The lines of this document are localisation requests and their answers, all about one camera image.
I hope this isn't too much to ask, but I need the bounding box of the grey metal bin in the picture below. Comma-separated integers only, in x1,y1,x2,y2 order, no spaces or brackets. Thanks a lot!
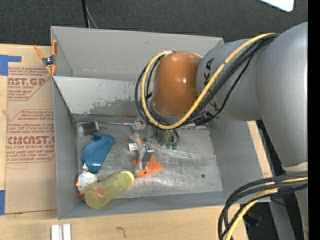
50,25,272,220

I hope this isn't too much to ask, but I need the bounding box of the blue curved plastic toy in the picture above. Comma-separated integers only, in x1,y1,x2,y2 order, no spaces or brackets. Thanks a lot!
81,132,116,174

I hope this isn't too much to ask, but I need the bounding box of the yellow clear plastic bottle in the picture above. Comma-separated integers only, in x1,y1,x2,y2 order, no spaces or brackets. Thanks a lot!
84,170,136,211

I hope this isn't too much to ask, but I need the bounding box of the white toy chicken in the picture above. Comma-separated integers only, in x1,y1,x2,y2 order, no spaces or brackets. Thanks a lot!
75,162,98,197

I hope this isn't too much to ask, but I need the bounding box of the brown cardboard board, red print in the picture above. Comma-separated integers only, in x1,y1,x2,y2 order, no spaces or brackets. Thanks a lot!
0,43,60,215

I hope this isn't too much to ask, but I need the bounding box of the black cylinder on white bracket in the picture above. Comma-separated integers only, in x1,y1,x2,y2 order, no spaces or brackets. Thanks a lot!
193,114,218,127

